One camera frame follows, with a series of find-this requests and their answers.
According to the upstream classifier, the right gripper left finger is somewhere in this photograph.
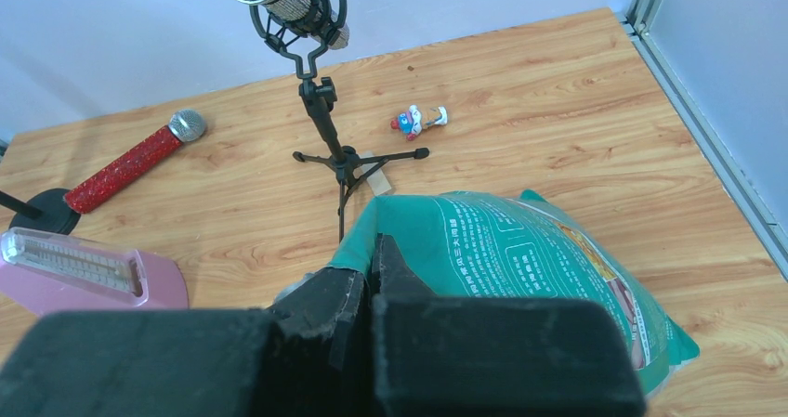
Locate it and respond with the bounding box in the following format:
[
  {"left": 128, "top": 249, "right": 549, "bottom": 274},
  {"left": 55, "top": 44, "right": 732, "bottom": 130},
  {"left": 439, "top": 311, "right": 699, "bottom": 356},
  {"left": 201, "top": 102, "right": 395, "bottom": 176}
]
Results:
[{"left": 1, "top": 267, "right": 369, "bottom": 416}]

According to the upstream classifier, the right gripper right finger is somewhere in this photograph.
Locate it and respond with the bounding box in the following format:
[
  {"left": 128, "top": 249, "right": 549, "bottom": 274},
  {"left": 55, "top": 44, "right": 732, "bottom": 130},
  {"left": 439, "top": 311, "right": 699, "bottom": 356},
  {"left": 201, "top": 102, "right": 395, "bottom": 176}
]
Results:
[{"left": 371, "top": 234, "right": 647, "bottom": 416}]

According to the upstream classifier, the green pet food bag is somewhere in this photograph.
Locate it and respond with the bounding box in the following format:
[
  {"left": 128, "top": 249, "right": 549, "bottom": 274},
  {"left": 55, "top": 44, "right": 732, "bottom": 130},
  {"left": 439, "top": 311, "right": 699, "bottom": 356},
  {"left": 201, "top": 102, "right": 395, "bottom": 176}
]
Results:
[{"left": 319, "top": 191, "right": 700, "bottom": 400}]

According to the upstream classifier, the small wooden block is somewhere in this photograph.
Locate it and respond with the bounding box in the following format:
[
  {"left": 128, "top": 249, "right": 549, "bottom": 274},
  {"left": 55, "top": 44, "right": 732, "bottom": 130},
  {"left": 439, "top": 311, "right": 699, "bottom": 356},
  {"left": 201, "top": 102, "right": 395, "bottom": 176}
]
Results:
[{"left": 356, "top": 163, "right": 394, "bottom": 196}]

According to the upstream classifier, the small toy figurine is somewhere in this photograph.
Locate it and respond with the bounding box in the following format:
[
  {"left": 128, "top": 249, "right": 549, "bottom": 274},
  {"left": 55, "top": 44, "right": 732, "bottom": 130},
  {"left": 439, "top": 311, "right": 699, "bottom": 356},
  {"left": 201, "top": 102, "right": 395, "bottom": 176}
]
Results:
[{"left": 390, "top": 105, "right": 449, "bottom": 141}]

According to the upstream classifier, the red glitter microphone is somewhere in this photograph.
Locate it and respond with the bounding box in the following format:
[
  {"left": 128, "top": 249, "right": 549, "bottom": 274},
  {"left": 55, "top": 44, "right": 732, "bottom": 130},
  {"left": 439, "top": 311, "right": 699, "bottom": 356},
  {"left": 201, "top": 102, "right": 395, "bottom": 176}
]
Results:
[{"left": 64, "top": 109, "right": 207, "bottom": 215}]

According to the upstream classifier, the pink metronome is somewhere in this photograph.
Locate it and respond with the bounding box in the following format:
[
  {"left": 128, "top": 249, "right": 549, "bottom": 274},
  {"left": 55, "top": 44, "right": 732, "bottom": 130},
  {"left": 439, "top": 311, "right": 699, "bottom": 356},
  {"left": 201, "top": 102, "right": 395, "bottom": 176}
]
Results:
[{"left": 1, "top": 227, "right": 189, "bottom": 316}]

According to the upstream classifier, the black round-base mic stand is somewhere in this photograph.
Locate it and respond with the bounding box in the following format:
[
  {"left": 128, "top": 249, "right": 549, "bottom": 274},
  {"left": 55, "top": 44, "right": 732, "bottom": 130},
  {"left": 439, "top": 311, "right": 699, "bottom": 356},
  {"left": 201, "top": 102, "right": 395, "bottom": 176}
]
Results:
[{"left": 1, "top": 188, "right": 81, "bottom": 235}]

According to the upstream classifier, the black tripod mic stand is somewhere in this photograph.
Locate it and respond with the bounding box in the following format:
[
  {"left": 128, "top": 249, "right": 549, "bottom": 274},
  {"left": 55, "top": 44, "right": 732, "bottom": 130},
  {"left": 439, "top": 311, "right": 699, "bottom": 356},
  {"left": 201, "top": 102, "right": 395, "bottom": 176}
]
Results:
[{"left": 276, "top": 32, "right": 429, "bottom": 240}]

